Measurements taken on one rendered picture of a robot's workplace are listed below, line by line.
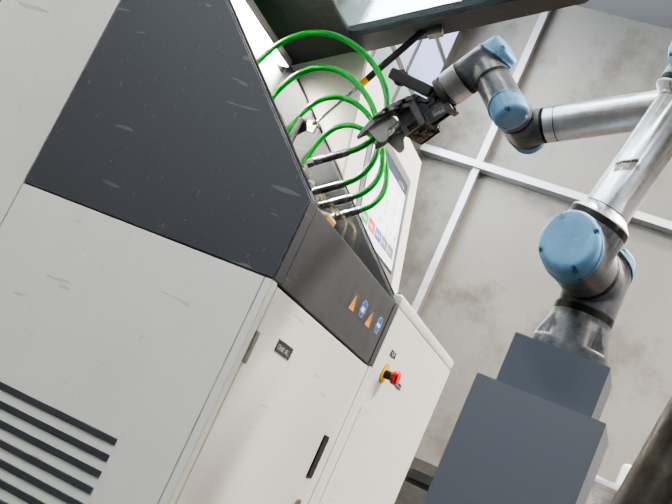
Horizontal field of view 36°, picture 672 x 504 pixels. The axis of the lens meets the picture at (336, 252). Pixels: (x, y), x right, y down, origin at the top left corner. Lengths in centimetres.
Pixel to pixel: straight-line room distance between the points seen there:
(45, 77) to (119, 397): 70
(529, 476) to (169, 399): 63
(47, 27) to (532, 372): 120
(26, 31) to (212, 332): 81
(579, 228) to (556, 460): 40
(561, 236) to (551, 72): 714
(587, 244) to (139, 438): 84
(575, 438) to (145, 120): 99
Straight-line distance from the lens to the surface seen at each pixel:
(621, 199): 188
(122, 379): 186
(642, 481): 61
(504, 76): 210
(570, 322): 194
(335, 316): 211
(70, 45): 220
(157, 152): 198
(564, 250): 184
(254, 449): 200
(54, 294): 198
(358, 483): 268
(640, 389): 804
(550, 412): 185
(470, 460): 185
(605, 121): 213
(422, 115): 216
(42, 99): 217
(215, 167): 192
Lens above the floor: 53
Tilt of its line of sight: 11 degrees up
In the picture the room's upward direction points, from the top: 25 degrees clockwise
